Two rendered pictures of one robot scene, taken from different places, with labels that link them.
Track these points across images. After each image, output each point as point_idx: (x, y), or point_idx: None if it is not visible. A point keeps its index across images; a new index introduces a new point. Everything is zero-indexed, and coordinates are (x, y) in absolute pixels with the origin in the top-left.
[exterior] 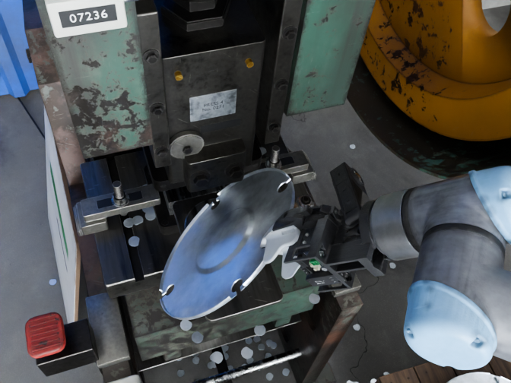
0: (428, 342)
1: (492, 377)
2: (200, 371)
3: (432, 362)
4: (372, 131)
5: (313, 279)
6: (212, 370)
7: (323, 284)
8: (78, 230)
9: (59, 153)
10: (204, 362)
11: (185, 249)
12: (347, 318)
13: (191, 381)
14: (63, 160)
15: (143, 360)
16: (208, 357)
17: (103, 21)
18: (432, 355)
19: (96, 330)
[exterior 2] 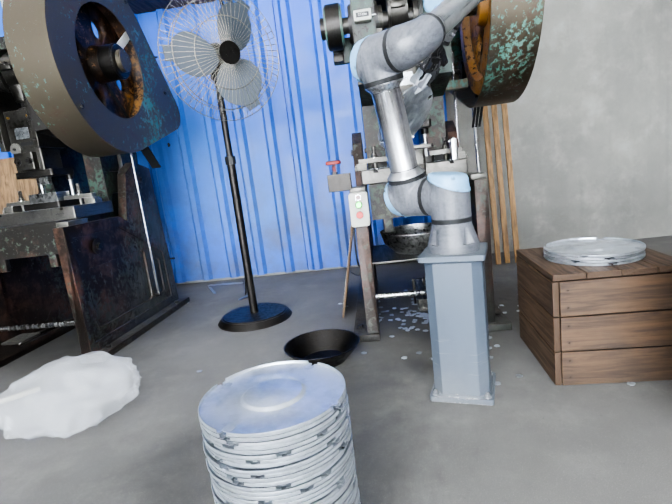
0: (426, 0)
1: (598, 239)
2: (416, 324)
3: (431, 9)
4: (477, 99)
5: (421, 65)
6: (424, 324)
7: (425, 66)
8: (355, 167)
9: (355, 176)
10: (419, 322)
11: None
12: (482, 195)
13: (408, 326)
14: (356, 180)
15: (373, 219)
16: (423, 321)
17: (365, 16)
18: (429, 5)
19: (353, 187)
